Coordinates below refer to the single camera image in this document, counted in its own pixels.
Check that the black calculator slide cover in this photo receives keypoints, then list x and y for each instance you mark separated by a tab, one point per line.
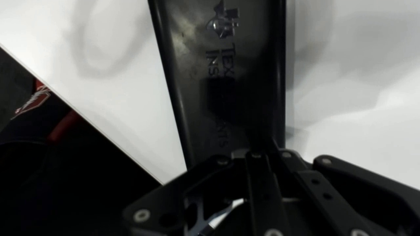
225	64

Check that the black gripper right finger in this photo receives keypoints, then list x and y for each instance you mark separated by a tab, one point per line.
350	200

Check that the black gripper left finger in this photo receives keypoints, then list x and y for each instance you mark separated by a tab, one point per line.
235	195

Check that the black red jacket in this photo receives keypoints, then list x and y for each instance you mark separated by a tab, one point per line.
58	175

